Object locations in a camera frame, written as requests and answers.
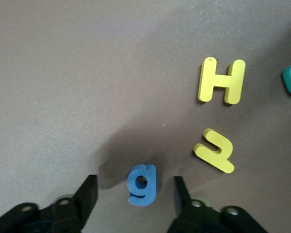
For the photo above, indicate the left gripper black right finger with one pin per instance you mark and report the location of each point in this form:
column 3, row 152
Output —
column 186, row 213

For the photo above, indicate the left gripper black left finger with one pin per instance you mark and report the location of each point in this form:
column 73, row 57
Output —
column 70, row 213

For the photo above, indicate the yellow uppercase H foam letter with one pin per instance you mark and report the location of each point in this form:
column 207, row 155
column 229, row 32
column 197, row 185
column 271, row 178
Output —
column 221, row 81

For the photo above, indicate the blue lowercase g foam letter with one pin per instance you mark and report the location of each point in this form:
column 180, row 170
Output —
column 151, row 184

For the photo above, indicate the yellow lowercase h foam letter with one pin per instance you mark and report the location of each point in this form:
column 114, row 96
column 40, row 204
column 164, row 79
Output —
column 213, row 159

